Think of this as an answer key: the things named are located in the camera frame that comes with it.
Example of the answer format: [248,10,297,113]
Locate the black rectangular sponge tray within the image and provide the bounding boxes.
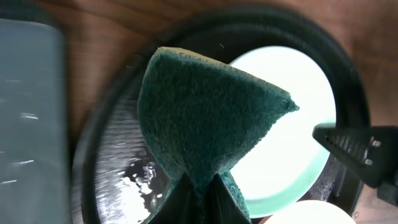
[1,1,70,224]

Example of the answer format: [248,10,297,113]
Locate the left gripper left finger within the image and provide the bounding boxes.
[147,174,197,224]

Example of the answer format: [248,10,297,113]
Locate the green scrubbing sponge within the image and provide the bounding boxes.
[137,47,298,223]

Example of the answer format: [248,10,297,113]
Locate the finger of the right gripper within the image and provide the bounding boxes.
[312,124,397,188]

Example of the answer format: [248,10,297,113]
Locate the white plate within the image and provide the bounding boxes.
[264,200,356,224]

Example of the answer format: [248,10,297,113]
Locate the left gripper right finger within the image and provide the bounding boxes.
[206,174,251,224]

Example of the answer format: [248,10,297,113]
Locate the mint green plate back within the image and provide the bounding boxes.
[231,46,336,218]

